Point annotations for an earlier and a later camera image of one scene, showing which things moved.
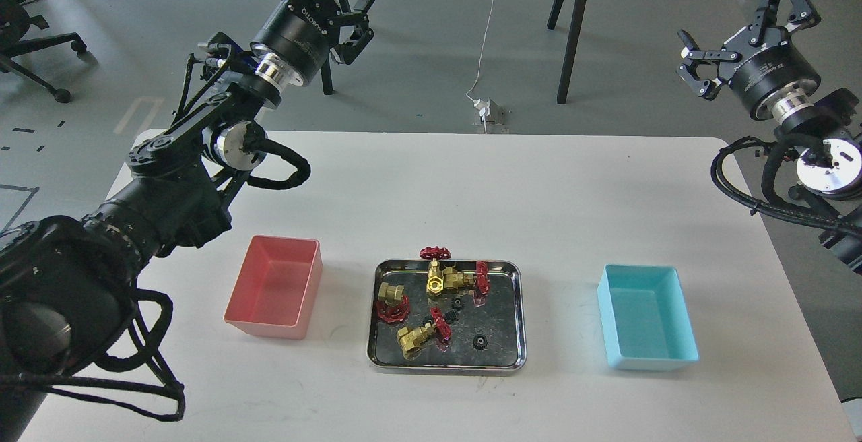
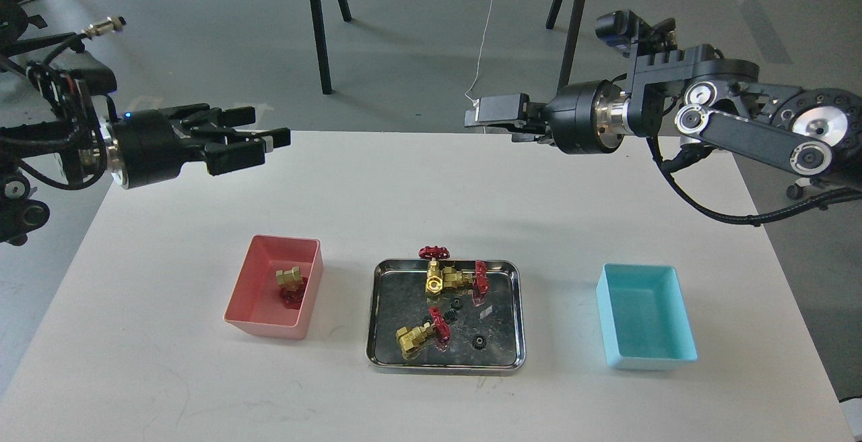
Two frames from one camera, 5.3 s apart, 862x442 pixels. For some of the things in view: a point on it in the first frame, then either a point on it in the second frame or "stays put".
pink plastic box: x=276 y=290 stays put
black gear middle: x=450 y=316 stays put
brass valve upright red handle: x=435 y=281 stays put
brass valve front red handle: x=409 y=340 stays put
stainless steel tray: x=450 y=317 stays put
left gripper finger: x=359 y=17 -> x=240 y=151
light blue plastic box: x=646 y=319 stays put
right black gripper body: x=760 y=64 -> x=589 y=118
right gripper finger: x=700 y=71 -> x=531 y=137
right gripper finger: x=794 y=12 -> x=492 y=109
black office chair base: x=14 y=21 stays put
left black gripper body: x=297 y=32 -> x=149 y=147
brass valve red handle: x=392 y=306 -> x=292 y=284
